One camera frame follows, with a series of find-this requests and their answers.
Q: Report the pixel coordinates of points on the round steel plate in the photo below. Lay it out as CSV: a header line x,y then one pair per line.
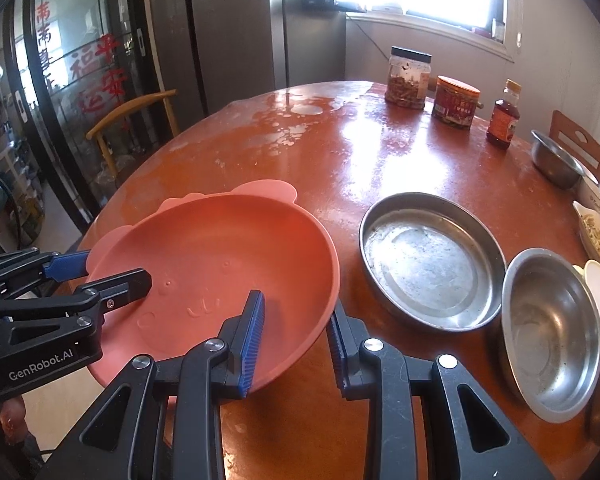
x,y
430,265

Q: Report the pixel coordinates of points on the large steel bowl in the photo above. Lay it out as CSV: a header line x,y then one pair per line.
x,y
545,330

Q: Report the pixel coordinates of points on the small steel bowl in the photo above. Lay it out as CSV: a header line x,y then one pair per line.
x,y
555,160

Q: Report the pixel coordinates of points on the white dish with food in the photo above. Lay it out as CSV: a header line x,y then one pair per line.
x,y
597,240

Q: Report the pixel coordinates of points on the pink plastic plate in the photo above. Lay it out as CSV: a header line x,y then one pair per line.
x,y
205,260

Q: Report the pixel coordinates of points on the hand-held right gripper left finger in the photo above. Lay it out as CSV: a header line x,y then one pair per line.
x,y
250,342

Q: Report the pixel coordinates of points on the red-lidded can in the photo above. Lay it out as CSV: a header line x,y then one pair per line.
x,y
454,102

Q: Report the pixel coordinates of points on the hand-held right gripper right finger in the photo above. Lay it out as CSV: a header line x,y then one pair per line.
x,y
336,352

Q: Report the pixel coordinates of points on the brown sauce bottle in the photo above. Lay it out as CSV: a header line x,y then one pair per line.
x,y
502,120

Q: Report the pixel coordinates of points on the person's left hand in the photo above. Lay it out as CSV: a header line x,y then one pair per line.
x,y
11,417

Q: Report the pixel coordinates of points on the white printed ceramic bowl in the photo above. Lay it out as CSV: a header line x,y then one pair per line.
x,y
595,195

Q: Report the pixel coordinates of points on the curved-back wooden chair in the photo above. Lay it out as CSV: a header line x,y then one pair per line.
x,y
130,110

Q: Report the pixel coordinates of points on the glass sliding door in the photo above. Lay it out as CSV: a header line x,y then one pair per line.
x,y
80,70

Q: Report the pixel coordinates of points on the clear jar with black lid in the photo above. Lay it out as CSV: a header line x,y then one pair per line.
x,y
407,77

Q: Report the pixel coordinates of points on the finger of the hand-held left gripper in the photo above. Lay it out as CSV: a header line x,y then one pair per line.
x,y
125,285
65,266

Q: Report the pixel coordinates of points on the brown chair with cutout back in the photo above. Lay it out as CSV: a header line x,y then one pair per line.
x,y
580,145

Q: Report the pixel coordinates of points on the grey refrigerator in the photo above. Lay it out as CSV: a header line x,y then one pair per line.
x,y
240,30

